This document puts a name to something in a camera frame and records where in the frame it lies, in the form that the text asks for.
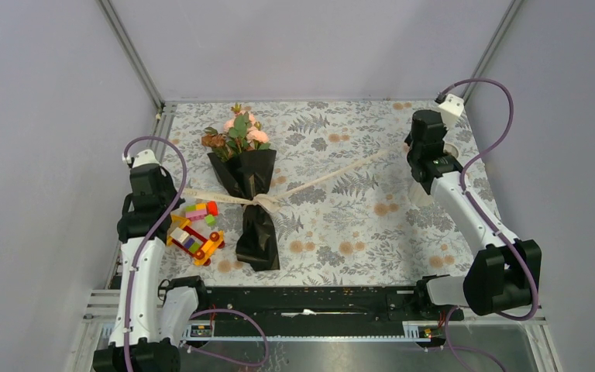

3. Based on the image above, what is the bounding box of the cream ribbon with gold text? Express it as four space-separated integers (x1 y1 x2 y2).
181 147 392 215

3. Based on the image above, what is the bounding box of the red toy block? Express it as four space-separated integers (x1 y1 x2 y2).
205 201 219 216

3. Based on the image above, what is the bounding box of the pink and yellow block stack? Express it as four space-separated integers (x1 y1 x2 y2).
184 203 208 221

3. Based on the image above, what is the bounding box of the green toy block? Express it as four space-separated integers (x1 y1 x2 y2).
203 215 216 226

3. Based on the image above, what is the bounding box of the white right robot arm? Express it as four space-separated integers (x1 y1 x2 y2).
405 109 542 321

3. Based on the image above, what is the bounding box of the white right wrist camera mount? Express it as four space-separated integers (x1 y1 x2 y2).
435 93 465 129

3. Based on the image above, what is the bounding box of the peach flower bouquet black wrap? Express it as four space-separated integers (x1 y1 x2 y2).
201 103 280 272

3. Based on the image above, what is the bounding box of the orange toy block cart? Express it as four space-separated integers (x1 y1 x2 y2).
166 215 225 267

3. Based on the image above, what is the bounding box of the aluminium frame rail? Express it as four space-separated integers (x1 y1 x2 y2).
96 0 164 112

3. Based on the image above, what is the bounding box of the white ribbed ceramic vase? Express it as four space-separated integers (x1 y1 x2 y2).
406 142 463 207

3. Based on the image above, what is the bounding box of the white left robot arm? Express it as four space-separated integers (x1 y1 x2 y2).
92 163 210 371

